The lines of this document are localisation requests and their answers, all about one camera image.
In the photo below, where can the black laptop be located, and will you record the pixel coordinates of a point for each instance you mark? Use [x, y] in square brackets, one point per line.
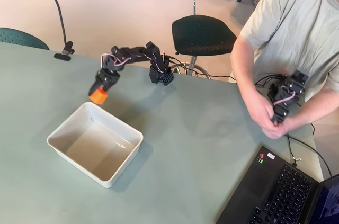
[265, 187]

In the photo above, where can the orange cube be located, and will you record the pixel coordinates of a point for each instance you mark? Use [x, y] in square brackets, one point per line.
[99, 97]

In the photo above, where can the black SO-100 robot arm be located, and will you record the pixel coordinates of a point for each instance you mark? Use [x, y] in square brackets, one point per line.
[137, 52]

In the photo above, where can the person's right forearm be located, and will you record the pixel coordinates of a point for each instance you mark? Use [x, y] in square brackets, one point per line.
[243, 75]

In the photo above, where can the person's left forearm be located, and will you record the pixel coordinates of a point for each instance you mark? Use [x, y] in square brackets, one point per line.
[315, 110]

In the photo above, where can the person torso beige t-shirt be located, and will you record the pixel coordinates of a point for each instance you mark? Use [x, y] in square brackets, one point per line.
[296, 22]

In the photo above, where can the person's right hand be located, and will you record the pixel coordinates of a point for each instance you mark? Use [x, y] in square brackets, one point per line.
[263, 114]

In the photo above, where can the black gooseneck clamp holder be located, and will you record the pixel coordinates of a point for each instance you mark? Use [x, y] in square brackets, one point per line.
[63, 56]

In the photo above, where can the black leader arm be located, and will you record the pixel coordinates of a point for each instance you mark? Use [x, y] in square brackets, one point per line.
[288, 89]

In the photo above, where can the dark green perforated chair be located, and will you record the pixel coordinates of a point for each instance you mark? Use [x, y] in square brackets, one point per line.
[18, 38]
[204, 36]

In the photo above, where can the person's left hand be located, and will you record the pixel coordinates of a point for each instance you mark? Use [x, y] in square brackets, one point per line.
[279, 132]

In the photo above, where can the white plastic bin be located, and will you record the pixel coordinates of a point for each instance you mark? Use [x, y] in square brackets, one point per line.
[87, 150]

